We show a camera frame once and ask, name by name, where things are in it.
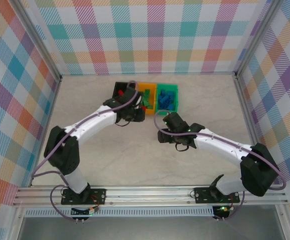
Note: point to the red long lego brick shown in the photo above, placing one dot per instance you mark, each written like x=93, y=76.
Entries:
x=143, y=107
x=120, y=93

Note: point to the blue long lego brick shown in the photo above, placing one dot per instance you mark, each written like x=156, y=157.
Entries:
x=163, y=107

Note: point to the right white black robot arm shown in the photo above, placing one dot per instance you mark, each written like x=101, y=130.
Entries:
x=217, y=150

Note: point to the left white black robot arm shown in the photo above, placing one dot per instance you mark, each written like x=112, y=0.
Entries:
x=92, y=122

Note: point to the black plastic bin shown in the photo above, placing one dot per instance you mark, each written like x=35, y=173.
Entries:
x=117, y=87

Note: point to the yellow plastic bin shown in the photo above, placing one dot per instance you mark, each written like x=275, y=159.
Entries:
x=148, y=111

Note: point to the green plastic bin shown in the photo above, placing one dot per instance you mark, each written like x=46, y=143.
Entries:
x=167, y=86

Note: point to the small circuit board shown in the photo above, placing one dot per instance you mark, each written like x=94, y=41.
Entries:
x=222, y=208
x=85, y=212

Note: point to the aluminium side rail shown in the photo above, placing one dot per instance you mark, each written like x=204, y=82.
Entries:
x=51, y=105
x=251, y=125

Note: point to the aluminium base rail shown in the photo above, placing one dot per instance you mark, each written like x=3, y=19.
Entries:
x=147, y=195

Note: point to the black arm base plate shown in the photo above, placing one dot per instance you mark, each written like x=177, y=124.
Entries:
x=98, y=195
x=202, y=197

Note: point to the aluminium frame post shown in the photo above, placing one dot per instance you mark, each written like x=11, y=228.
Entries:
x=43, y=42
x=256, y=37

